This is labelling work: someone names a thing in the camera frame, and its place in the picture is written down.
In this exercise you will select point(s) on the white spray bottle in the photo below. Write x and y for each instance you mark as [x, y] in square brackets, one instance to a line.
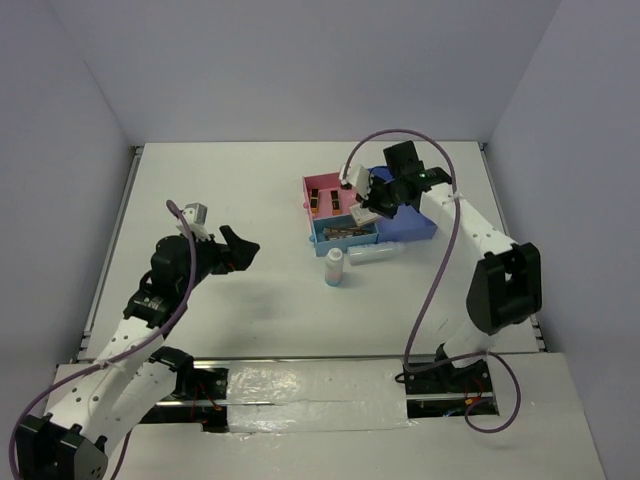
[372, 253]

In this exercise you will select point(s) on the pink compact label up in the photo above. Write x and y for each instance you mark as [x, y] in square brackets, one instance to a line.
[362, 217]

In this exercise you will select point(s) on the long brown eyeshadow palette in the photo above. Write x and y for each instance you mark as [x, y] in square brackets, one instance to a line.
[335, 233]

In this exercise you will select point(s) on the white pastel bottle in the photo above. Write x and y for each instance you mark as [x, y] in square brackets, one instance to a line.
[334, 267]

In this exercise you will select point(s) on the black gold lipstick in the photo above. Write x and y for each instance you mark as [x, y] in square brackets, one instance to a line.
[314, 195]
[336, 206]

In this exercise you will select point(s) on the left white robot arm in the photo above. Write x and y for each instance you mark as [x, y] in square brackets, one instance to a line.
[76, 436]

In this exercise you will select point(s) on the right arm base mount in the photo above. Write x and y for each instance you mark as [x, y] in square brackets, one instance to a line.
[448, 391]

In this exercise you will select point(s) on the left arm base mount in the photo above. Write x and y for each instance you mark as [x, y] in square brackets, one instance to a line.
[201, 401]

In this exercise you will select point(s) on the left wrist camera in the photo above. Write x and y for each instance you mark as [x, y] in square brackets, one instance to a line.
[194, 215]

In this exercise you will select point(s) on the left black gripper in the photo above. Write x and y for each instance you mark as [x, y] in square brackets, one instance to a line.
[236, 255]

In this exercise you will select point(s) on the pink blue purple organizer tray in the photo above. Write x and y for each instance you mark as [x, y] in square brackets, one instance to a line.
[338, 221]

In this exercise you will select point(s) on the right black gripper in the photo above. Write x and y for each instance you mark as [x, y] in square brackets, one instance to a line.
[374, 205]

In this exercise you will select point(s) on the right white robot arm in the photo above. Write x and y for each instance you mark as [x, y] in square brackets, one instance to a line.
[505, 288]

